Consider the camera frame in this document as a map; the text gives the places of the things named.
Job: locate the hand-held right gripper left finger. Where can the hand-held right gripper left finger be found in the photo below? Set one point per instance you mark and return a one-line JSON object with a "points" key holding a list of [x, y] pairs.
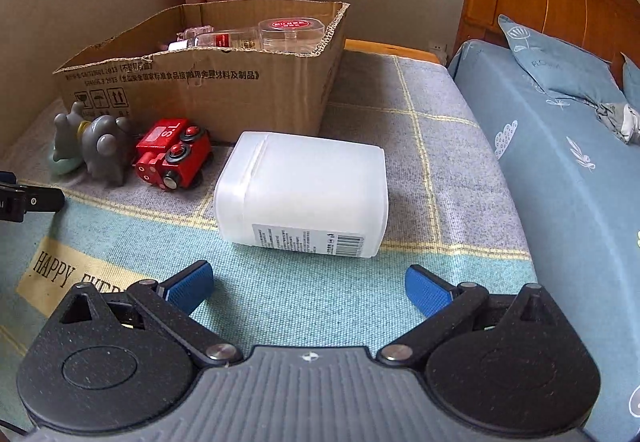
{"points": [[192, 284]]}

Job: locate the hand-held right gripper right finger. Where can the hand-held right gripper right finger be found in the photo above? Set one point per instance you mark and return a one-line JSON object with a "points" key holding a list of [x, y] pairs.
{"points": [[425, 292]]}

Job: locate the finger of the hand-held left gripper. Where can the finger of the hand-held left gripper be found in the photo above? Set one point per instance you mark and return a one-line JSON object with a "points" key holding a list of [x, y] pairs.
{"points": [[30, 199]]}

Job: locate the white plastic container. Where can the white plastic container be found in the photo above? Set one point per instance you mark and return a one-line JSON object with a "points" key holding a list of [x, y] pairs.
{"points": [[305, 192]]}

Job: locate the cardboard box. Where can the cardboard box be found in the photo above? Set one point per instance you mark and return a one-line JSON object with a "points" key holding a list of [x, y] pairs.
{"points": [[200, 87]]}

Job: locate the clear glass bottle frosted lid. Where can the clear glass bottle frosted lid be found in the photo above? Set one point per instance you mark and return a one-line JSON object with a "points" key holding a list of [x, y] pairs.
{"points": [[196, 31]]}

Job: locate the clear pill jar silver cap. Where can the clear pill jar silver cap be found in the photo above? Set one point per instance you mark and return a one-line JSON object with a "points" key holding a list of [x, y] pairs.
{"points": [[220, 41]]}

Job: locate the clear round red-label container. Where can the clear round red-label container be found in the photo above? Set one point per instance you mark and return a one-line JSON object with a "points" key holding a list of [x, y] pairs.
{"points": [[292, 32]]}

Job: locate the mint green round case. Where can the mint green round case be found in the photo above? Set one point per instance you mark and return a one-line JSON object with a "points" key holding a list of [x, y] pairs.
{"points": [[65, 166]]}

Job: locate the grey elephant figurine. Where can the grey elephant figurine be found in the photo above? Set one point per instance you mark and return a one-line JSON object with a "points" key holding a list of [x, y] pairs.
{"points": [[100, 142]]}

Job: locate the red toy train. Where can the red toy train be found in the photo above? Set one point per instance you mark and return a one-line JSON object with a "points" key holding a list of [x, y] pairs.
{"points": [[167, 150]]}

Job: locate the checked grey green blanket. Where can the checked grey green blanket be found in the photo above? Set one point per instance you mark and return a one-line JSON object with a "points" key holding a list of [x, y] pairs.
{"points": [[425, 147]]}

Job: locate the blue patterned bedsheet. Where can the blue patterned bedsheet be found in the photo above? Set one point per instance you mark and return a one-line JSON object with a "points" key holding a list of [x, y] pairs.
{"points": [[560, 202]]}

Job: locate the crumpled grey cloth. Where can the crumpled grey cloth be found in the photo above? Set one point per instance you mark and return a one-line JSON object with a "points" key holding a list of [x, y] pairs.
{"points": [[620, 120]]}

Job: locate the large blue pillow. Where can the large blue pillow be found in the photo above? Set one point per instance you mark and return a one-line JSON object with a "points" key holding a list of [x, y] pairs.
{"points": [[555, 62]]}

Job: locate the white wall socket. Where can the white wall socket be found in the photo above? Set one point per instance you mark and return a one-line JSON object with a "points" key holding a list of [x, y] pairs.
{"points": [[438, 50]]}

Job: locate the wooden bed frame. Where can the wooden bed frame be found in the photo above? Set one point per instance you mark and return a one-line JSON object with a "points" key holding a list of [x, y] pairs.
{"points": [[390, 50]]}

